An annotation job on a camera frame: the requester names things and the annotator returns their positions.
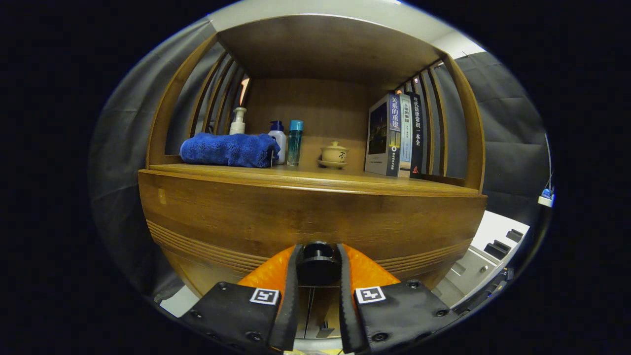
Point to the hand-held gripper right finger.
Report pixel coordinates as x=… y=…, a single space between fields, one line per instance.
x=345 y=315

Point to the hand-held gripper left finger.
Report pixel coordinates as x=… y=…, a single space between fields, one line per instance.
x=292 y=305

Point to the black round drawer knob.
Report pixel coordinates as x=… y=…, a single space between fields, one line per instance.
x=318 y=266

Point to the wooden drawer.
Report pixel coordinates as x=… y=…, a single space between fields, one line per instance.
x=246 y=222

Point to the wooden cabinet door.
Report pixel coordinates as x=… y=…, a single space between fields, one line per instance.
x=325 y=305
x=207 y=276

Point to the wooden countertop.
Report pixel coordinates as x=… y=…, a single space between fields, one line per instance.
x=315 y=175

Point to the wooden cabinet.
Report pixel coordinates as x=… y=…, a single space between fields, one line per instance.
x=320 y=108

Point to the beige lidded teacup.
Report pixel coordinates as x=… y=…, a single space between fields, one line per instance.
x=333 y=155

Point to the clear teal bottle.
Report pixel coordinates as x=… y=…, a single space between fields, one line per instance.
x=295 y=145

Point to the white bottle with blue cap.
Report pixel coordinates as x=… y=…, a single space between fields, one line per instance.
x=280 y=143

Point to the white box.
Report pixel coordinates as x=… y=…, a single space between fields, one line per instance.
x=493 y=231

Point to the blue towel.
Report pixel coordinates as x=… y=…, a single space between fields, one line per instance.
x=222 y=150

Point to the book with blue spine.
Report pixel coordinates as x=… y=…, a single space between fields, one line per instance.
x=379 y=133

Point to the book with white spine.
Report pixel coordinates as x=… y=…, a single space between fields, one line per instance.
x=405 y=138

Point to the white pump bottle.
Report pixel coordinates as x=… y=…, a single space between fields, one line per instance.
x=238 y=125

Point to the book with black spine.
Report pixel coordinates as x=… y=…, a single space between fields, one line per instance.
x=417 y=138

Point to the white side shelf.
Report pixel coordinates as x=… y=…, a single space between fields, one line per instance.
x=545 y=201

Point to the small blue object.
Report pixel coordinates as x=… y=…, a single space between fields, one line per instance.
x=546 y=193

